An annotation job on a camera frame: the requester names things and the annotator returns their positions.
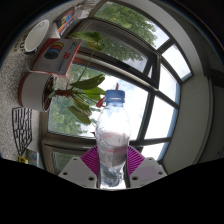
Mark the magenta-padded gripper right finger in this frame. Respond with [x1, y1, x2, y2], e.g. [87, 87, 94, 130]
[125, 145, 168, 190]

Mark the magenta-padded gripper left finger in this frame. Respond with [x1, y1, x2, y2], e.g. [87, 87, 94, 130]
[58, 145, 101, 190]

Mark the clear blue-capped water bottle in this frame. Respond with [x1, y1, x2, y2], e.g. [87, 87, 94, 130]
[94, 89, 132, 190]

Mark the long yellow box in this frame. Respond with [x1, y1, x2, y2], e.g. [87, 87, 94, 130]
[17, 155, 29, 165]

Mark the black lattice trivet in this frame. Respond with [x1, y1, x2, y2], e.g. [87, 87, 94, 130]
[11, 106, 34, 157]

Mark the potted plant in white pot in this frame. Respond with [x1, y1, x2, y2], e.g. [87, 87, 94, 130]
[17, 30, 121, 126]

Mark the red and white cardboard box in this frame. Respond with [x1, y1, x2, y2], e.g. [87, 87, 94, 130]
[31, 37, 83, 79]

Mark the dark colourful flat box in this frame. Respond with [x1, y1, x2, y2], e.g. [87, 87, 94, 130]
[54, 8, 76, 36]

